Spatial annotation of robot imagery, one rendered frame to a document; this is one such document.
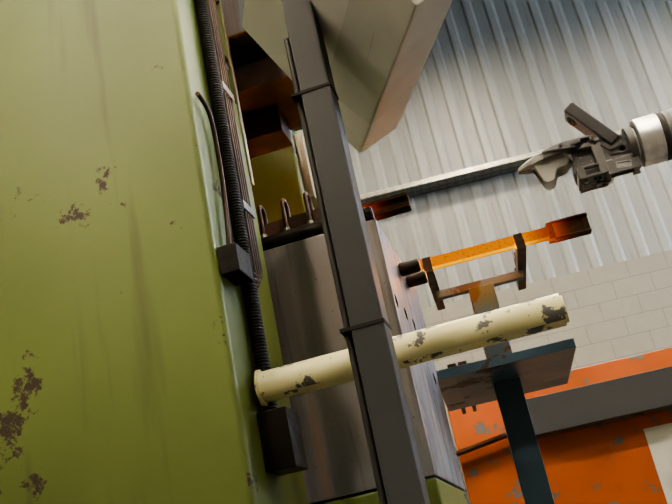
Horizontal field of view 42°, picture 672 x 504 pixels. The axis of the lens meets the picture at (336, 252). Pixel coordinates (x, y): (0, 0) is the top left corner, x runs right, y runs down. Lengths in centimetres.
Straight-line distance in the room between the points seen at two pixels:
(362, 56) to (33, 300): 61
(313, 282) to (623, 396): 358
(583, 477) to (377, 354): 408
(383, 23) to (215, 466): 61
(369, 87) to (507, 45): 958
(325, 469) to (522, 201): 849
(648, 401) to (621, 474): 42
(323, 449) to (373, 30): 68
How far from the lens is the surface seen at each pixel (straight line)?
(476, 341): 120
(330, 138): 109
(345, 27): 116
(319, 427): 145
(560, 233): 201
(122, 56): 148
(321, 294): 150
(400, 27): 107
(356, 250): 103
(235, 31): 176
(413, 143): 1015
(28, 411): 134
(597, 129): 169
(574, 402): 491
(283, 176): 204
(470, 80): 1051
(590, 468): 504
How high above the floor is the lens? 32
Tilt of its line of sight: 21 degrees up
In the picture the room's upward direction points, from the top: 12 degrees counter-clockwise
